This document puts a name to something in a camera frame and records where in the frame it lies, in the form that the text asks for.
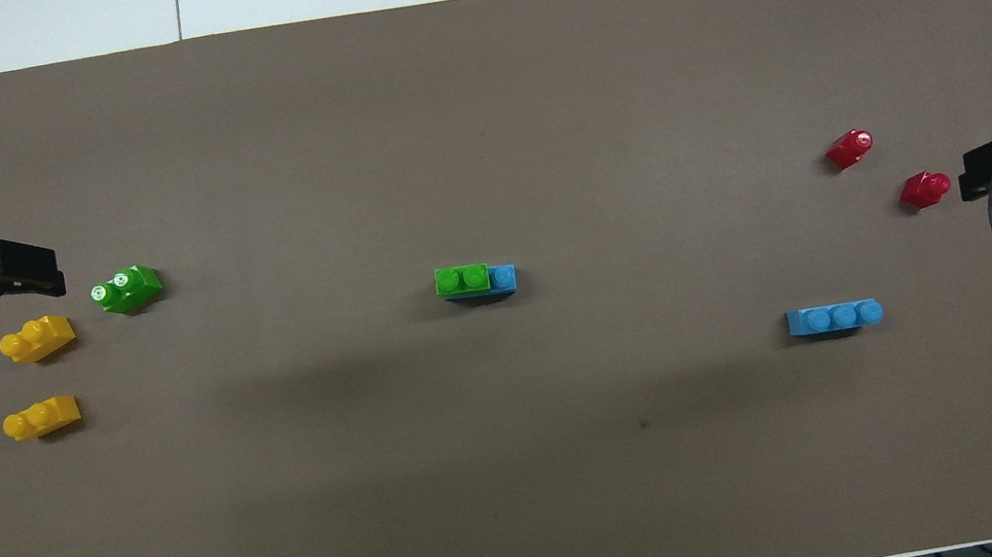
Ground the plain green two-stud block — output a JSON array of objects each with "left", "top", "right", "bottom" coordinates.
[{"left": 434, "top": 261, "right": 493, "bottom": 299}]

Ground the blue three-stud block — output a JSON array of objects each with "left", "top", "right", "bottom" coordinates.
[
  {"left": 440, "top": 262, "right": 520, "bottom": 310},
  {"left": 786, "top": 296, "right": 887, "bottom": 340}
]

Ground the yellow two-stud block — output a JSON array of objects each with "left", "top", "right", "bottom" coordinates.
[
  {"left": 0, "top": 393, "right": 85, "bottom": 444},
  {"left": 0, "top": 311, "right": 80, "bottom": 368}
]

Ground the red single-stud block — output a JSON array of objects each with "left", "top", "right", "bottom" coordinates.
[
  {"left": 896, "top": 167, "right": 955, "bottom": 212},
  {"left": 823, "top": 126, "right": 878, "bottom": 173}
]

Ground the green block with white-marked studs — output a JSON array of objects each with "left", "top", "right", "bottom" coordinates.
[{"left": 88, "top": 261, "right": 167, "bottom": 319}]

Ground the brown table mat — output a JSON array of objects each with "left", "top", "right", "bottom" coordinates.
[{"left": 0, "top": 0, "right": 992, "bottom": 557}]

